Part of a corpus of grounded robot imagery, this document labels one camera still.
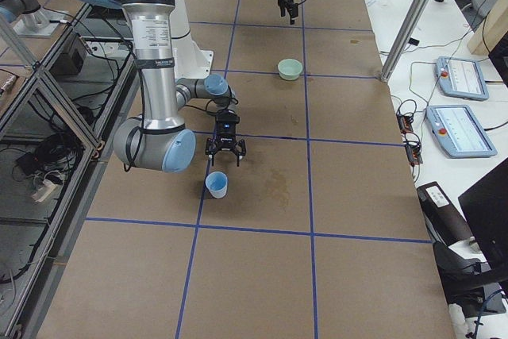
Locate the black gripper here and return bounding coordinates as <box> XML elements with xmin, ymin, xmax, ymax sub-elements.
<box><xmin>205</xmin><ymin>112</ymin><xmax>247</xmax><ymax>167</ymax></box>
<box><xmin>278</xmin><ymin>0</ymin><xmax>298</xmax><ymax>25</ymax></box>

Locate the light blue plastic cup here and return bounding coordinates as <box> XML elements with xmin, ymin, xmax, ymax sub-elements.
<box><xmin>205</xmin><ymin>171</ymin><xmax>229</xmax><ymax>198</ymax></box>

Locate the mint green ceramic bowl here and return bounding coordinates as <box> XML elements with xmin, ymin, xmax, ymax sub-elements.
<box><xmin>277</xmin><ymin>58</ymin><xmax>303</xmax><ymax>81</ymax></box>

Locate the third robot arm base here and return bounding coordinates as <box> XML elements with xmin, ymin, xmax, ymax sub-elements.
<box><xmin>1</xmin><ymin>0</ymin><xmax>67</xmax><ymax>37</ymax></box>

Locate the far blue teach pendant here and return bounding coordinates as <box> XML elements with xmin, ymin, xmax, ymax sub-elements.
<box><xmin>435</xmin><ymin>56</ymin><xmax>489</xmax><ymax>101</ymax></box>

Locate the blue teach pendant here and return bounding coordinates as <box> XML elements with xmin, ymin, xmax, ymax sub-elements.
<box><xmin>435</xmin><ymin>56</ymin><xmax>489</xmax><ymax>101</ymax></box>
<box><xmin>425</xmin><ymin>105</ymin><xmax>498</xmax><ymax>159</ymax></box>

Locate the near blue teach pendant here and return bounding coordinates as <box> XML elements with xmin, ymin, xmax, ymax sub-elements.
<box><xmin>425</xmin><ymin>105</ymin><xmax>498</xmax><ymax>159</ymax></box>

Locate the black computer monitor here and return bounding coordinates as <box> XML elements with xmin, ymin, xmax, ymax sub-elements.
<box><xmin>459</xmin><ymin>160</ymin><xmax>507</xmax><ymax>268</ymax></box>

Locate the white pedestal column base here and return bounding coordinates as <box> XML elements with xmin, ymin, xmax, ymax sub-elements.
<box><xmin>169</xmin><ymin>0</ymin><xmax>214</xmax><ymax>79</ymax></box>

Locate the small electronics board with wires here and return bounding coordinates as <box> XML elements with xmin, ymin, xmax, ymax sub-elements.
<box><xmin>392</xmin><ymin>96</ymin><xmax>423</xmax><ymax>168</ymax></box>

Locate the aluminium frame post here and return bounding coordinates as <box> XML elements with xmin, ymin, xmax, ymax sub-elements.
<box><xmin>379</xmin><ymin>0</ymin><xmax>429</xmax><ymax>83</ymax></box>

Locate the aluminium frame side rack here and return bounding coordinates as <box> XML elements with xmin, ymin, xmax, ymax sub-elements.
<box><xmin>1</xmin><ymin>6</ymin><xmax>136</xmax><ymax>338</ymax></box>

